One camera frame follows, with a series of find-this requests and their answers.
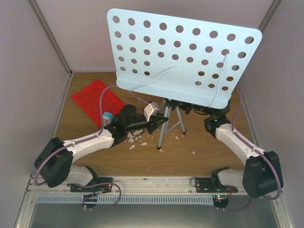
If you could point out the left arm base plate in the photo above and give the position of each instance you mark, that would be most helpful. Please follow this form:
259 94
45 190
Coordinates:
95 187

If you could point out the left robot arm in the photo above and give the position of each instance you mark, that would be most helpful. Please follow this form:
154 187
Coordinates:
55 163

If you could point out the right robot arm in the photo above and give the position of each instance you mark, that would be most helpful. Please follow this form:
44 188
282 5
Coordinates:
261 177

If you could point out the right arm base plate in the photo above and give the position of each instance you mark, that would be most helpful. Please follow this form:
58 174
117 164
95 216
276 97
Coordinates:
205 185

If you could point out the light blue music stand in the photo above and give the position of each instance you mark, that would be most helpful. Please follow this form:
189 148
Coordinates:
181 59

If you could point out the aluminium front rail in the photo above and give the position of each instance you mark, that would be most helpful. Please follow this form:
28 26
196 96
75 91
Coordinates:
131 185

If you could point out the blue metronome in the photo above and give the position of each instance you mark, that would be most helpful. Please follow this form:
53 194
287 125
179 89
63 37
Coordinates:
107 118

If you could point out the grey slotted cable duct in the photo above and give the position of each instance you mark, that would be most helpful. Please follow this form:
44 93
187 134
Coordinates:
128 199

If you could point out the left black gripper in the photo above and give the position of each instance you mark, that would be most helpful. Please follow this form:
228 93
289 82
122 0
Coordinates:
153 124

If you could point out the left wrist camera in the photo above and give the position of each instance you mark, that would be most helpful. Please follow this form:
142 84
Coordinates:
150 110

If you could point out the red sheet music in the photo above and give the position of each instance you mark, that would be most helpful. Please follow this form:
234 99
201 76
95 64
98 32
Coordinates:
100 84
88 100

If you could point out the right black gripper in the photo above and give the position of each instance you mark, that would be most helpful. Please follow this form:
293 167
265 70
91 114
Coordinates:
186 107

